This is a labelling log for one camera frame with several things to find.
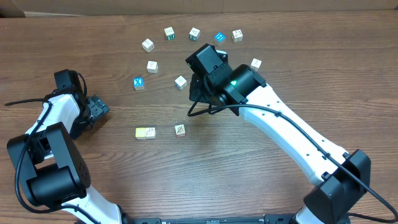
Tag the yellow anchor wooden block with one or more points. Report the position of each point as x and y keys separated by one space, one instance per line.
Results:
x=256 y=64

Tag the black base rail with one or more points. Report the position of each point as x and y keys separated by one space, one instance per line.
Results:
x=266 y=219

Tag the blue X wooden block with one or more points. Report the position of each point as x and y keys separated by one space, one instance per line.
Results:
x=138 y=83

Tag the blue-top wooden block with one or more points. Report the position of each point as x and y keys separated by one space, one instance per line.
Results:
x=219 y=39

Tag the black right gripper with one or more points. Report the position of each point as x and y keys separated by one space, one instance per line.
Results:
x=199 y=95

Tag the green K wooden block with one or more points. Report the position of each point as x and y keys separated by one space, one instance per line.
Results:
x=169 y=33

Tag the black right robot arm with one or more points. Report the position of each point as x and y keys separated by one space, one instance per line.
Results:
x=339 y=177

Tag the yellow-top wooden block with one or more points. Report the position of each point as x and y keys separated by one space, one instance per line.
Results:
x=140 y=133

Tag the blue D wooden block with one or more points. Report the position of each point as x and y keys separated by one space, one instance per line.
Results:
x=180 y=82

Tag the green-edged picture wooden block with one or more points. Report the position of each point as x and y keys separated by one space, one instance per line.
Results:
x=150 y=133

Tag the plain globe wooden block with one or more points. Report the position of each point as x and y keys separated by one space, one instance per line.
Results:
x=152 y=67

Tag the yellow O wooden block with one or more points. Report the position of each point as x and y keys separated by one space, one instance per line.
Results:
x=237 y=35

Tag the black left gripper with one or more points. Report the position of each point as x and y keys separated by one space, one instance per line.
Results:
x=99 y=106

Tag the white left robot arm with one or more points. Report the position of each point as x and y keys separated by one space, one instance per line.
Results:
x=51 y=174

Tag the red Y wooden block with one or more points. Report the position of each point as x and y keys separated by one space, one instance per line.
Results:
x=180 y=130

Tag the green J wooden block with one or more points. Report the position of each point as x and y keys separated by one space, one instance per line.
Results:
x=194 y=34

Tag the yellow-edged wooden block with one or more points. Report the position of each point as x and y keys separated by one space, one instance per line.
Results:
x=148 y=45

